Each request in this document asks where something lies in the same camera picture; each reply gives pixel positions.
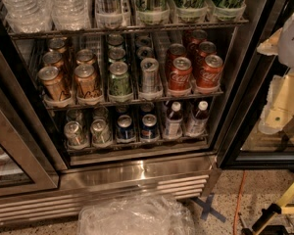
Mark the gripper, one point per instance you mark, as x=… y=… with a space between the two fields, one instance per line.
x=292 y=39

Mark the clear water bottle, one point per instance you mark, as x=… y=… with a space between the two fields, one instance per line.
x=28 y=16
x=70 y=14

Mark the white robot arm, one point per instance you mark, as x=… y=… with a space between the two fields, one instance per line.
x=286 y=45

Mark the right glass fridge door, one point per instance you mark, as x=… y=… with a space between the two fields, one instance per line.
x=245 y=141

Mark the glass fridge door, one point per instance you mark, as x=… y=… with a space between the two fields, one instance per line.
x=245 y=141
x=23 y=166

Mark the right white cap bottle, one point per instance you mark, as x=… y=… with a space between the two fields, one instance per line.
x=198 y=118

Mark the white cap bottle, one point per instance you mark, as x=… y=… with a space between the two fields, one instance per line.
x=198 y=118
x=173 y=120

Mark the left white cap bottle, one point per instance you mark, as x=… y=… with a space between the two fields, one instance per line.
x=173 y=120

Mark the stainless steel fridge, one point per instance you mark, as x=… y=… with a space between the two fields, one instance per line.
x=183 y=167

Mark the left glass fridge door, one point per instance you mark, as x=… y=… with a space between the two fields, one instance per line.
x=23 y=166

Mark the front right cola can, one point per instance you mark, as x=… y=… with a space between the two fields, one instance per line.
x=208 y=71

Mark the second row right cola can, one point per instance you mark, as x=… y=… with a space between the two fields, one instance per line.
x=204 y=49

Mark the second row cola can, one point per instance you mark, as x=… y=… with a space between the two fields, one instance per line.
x=174 y=51
x=204 y=49

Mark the back cola can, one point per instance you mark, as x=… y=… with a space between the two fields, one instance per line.
x=195 y=36

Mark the front left cola can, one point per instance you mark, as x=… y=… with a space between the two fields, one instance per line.
x=181 y=69

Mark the second row left cola can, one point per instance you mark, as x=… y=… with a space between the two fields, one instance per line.
x=174 y=51

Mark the front silver can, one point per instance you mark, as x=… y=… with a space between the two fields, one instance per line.
x=149 y=75

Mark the yellow black stand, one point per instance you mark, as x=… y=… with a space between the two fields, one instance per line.
x=282 y=206

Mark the bottom right blue can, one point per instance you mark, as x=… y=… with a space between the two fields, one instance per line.
x=149 y=127

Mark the blue can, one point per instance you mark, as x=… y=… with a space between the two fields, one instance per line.
x=125 y=129
x=149 y=127

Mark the second row silver can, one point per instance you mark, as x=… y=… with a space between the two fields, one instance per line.
x=144 y=52

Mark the blue tape cross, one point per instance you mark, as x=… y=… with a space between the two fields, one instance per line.
x=207 y=208

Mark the front green can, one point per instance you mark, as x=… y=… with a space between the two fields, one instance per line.
x=119 y=79

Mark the bottom left blue can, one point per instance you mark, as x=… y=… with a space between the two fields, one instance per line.
x=125 y=129

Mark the second row green can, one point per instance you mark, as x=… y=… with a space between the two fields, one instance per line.
x=116 y=54

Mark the clear plastic bin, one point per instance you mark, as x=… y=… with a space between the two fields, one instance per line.
x=140 y=215

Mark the second row orange can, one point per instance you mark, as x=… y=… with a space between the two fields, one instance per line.
x=55 y=59
x=85 y=56

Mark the bottom left silver can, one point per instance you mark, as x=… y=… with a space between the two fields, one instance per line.
x=74 y=133

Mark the front left orange can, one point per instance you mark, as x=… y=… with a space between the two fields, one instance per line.
x=54 y=82

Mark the third row orange can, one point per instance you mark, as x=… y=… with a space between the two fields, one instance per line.
x=58 y=45

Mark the second row left orange can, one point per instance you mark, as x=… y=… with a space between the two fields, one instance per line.
x=55 y=59

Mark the middle wire shelf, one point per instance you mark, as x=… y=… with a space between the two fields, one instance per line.
x=79 y=103

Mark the wire shelf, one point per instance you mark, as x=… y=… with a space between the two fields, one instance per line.
x=124 y=30
x=79 y=103

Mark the top wire shelf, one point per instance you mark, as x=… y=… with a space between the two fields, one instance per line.
x=124 y=30

